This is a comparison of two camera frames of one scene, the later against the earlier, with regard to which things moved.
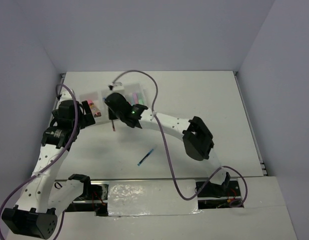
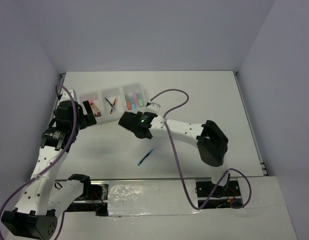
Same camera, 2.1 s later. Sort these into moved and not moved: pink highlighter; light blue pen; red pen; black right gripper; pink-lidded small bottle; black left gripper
Moved: red pen; black right gripper
Not moved: pink highlighter; black left gripper; pink-lidded small bottle; light blue pen
